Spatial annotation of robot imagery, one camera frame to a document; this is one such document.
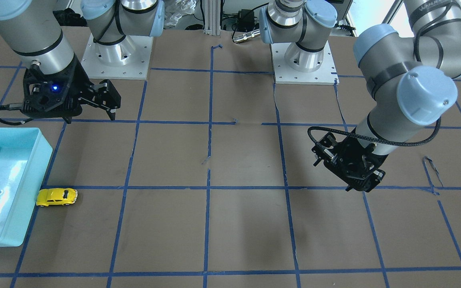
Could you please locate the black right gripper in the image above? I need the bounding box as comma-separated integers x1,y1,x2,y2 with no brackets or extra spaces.
69,55,121,122

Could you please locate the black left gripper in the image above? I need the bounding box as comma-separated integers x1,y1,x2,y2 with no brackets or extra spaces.
325,136,387,192

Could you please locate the yellow beetle toy car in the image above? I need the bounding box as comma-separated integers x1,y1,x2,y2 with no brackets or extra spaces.
36,188,78,207

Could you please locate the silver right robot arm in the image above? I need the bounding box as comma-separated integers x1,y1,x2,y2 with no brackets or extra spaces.
0,0,165,126

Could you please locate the teal plastic storage bin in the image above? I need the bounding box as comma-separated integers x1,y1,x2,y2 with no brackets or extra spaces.
0,128,52,247

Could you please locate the black power adapter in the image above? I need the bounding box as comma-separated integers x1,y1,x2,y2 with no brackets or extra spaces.
237,9,255,26

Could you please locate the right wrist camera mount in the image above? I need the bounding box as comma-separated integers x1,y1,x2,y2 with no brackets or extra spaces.
20,61,82,123

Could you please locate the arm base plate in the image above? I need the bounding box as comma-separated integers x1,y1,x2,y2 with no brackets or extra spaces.
270,42,339,85
79,35,154,80

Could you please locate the aluminium frame post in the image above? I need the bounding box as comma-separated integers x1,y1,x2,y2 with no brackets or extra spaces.
200,0,224,36

